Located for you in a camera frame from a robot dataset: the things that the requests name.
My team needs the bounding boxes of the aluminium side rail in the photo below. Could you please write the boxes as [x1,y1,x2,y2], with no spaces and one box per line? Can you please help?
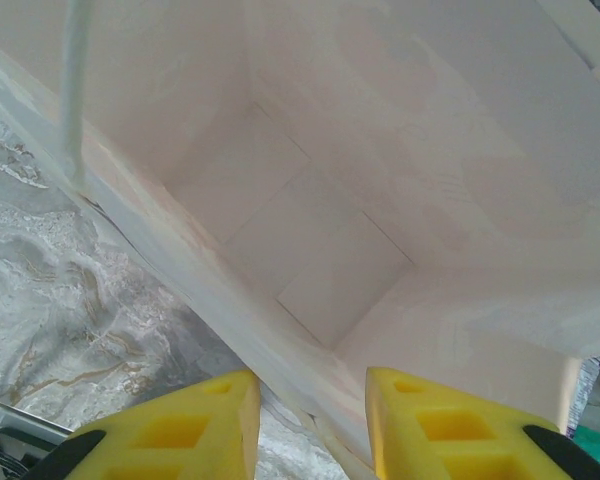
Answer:
[0,393,79,480]

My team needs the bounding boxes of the red and white paper bag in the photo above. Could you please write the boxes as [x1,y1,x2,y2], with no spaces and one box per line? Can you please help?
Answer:
[0,0,600,476]

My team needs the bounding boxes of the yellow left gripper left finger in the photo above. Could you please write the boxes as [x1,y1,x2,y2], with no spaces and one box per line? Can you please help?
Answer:
[29,369,262,480]

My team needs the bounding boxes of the green snack packet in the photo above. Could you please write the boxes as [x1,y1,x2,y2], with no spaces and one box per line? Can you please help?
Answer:
[572,423,600,480]

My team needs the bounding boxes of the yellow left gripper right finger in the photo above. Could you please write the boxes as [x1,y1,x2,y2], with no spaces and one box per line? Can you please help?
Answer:
[364,366,600,480]

